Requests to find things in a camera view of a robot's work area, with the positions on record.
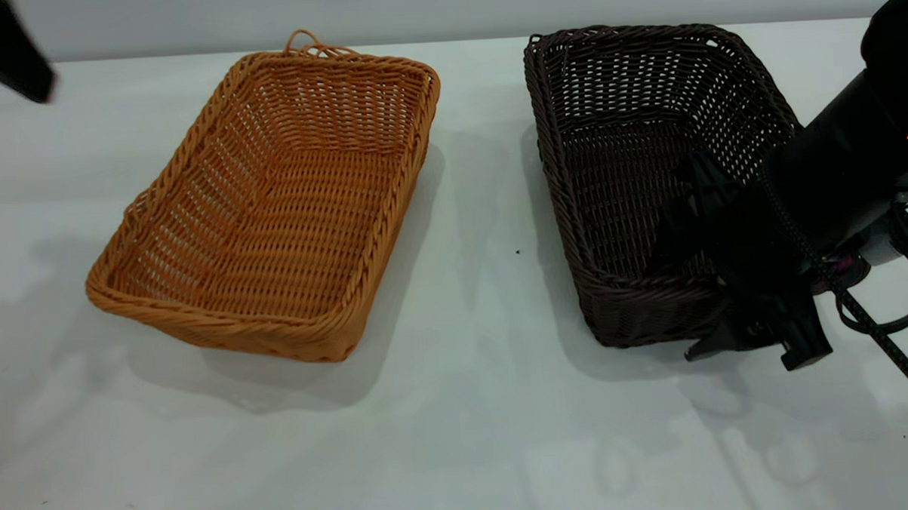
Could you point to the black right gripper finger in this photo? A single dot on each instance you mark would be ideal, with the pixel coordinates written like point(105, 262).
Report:
point(729, 342)
point(687, 224)

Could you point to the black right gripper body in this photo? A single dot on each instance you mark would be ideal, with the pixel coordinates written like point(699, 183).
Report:
point(756, 244)

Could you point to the dark brown wicker basket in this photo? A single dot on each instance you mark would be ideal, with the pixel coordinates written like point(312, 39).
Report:
point(609, 166)

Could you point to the light brown wicker basket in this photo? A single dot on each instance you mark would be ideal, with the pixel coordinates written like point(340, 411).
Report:
point(286, 215)

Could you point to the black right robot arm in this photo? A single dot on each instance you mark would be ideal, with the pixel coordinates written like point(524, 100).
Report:
point(858, 150)

